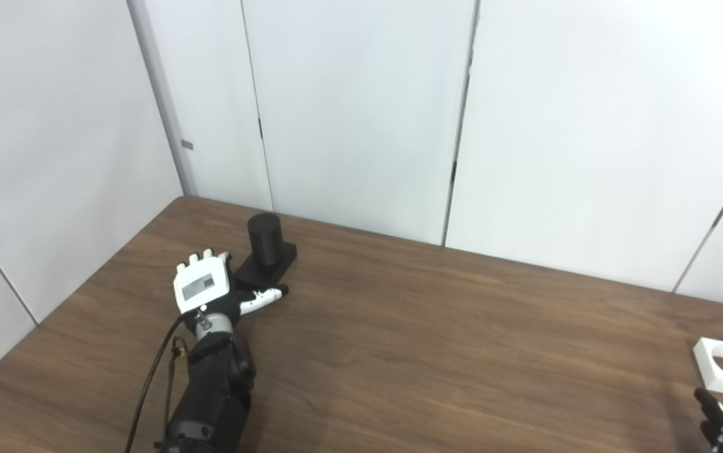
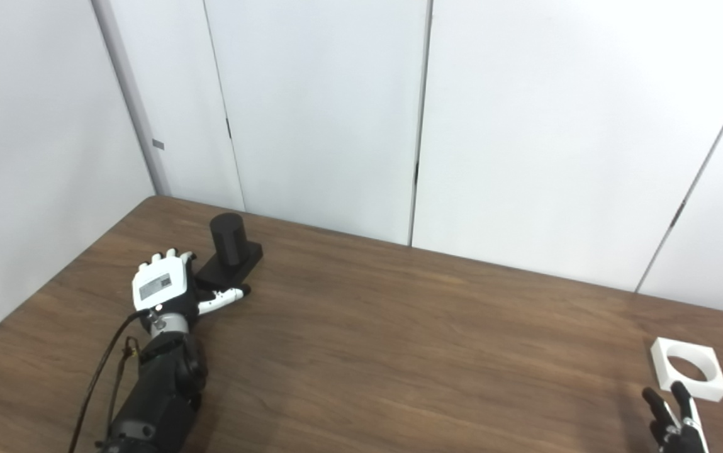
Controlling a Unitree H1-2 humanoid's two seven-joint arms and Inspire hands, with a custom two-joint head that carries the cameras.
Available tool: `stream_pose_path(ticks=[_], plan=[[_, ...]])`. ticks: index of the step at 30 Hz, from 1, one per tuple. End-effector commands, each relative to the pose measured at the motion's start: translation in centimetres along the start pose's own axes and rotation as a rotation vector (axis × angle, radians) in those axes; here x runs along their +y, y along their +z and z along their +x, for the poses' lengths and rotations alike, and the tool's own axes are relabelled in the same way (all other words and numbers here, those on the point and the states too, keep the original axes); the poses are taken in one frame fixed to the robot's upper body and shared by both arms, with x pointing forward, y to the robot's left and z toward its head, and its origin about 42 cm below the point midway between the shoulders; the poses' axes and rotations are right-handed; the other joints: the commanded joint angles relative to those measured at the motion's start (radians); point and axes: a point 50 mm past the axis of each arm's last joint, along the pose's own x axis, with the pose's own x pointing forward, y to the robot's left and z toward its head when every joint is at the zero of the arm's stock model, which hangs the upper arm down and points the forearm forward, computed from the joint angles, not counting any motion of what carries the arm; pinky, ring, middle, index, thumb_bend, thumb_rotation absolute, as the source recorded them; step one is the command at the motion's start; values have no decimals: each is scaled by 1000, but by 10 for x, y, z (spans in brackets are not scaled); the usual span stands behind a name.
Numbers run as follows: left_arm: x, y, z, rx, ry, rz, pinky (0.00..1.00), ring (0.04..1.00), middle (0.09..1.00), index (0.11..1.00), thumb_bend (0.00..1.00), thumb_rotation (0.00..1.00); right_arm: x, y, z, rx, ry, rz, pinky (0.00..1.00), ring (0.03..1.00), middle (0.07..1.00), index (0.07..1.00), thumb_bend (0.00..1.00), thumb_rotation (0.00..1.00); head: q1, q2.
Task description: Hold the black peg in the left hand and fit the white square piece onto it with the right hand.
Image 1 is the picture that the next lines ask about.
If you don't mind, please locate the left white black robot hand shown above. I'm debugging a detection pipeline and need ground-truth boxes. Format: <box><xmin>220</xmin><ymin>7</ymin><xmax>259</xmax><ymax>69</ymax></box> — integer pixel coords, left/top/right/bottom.
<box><xmin>172</xmin><ymin>249</ymin><xmax>289</xmax><ymax>318</ymax></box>

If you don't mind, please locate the black peg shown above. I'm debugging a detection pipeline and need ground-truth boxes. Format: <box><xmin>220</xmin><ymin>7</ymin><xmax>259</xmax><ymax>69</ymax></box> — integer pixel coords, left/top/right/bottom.
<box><xmin>233</xmin><ymin>213</ymin><xmax>298</xmax><ymax>291</ymax></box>

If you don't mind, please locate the left thin wire yellow plug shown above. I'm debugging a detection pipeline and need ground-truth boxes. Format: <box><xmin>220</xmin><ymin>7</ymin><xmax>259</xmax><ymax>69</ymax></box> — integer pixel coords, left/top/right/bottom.
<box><xmin>161</xmin><ymin>337</ymin><xmax>187</xmax><ymax>444</ymax></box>

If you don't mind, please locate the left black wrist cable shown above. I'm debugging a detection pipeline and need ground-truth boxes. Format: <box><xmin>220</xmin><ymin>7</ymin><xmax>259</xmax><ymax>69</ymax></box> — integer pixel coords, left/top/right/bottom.
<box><xmin>125</xmin><ymin>315</ymin><xmax>189</xmax><ymax>453</ymax></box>

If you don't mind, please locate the grey wall post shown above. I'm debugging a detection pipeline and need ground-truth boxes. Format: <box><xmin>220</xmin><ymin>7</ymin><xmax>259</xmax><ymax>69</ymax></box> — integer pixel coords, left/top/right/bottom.
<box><xmin>127</xmin><ymin>0</ymin><xmax>199</xmax><ymax>197</ymax></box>

